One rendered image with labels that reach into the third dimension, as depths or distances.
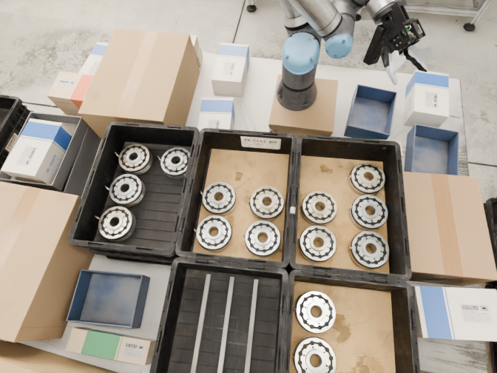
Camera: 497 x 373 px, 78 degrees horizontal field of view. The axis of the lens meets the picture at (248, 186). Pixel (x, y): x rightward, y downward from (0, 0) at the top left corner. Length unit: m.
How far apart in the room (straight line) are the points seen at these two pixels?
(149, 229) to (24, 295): 0.35
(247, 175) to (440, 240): 0.58
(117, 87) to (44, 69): 1.78
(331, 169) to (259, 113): 0.42
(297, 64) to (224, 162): 0.38
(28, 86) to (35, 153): 1.73
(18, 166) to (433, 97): 1.43
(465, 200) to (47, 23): 3.16
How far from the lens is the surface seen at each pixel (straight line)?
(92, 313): 1.16
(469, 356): 1.19
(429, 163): 1.30
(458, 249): 1.04
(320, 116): 1.19
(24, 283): 1.05
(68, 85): 1.39
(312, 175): 1.01
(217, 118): 1.17
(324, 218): 0.93
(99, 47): 1.57
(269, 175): 1.00
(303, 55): 1.05
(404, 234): 0.90
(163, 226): 0.99
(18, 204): 1.15
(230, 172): 1.01
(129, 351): 1.05
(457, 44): 2.92
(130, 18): 3.04
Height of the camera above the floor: 1.73
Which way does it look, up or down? 66 degrees down
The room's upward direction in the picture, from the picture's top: 7 degrees counter-clockwise
